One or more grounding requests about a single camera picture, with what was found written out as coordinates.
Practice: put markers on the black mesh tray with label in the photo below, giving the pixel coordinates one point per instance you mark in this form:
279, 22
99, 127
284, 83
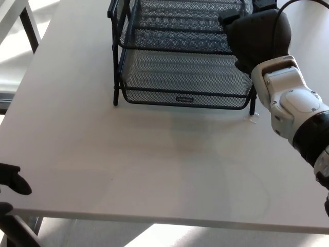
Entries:
180, 74

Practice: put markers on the clear tape piece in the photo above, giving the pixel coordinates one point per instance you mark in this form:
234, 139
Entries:
253, 119

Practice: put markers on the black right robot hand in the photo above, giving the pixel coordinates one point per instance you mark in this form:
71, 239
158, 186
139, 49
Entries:
259, 36

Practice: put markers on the small black mesh tray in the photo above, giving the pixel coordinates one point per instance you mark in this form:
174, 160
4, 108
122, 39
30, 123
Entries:
180, 15

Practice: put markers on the grey metal table leg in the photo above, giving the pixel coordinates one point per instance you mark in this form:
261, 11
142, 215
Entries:
36, 225

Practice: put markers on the wide black mesh tray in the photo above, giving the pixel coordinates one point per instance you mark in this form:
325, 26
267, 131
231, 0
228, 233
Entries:
167, 41

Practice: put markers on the dark metal table brace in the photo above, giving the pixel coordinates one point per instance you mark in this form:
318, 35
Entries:
18, 234

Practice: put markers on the white side table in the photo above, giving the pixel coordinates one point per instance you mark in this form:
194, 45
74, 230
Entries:
13, 15

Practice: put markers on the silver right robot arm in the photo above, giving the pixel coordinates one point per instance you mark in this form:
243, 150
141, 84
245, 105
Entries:
290, 103

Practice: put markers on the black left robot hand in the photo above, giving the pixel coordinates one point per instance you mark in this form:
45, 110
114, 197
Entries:
14, 180

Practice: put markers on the black metal tray rack frame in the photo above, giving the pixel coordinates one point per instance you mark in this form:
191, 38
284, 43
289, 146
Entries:
116, 97

